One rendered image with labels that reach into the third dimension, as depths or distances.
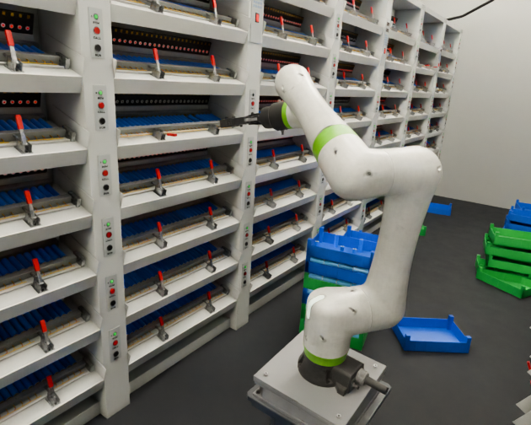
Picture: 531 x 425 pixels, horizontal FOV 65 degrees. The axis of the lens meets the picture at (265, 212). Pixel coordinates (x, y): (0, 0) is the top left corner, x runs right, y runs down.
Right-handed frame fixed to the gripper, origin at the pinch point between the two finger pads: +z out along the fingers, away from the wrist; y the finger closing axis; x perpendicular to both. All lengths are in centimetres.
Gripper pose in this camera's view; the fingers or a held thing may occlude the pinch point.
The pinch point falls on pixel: (229, 122)
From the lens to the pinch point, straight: 158.0
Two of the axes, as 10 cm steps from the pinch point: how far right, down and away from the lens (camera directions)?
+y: 5.8, -2.1, 7.9
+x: -1.1, -9.8, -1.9
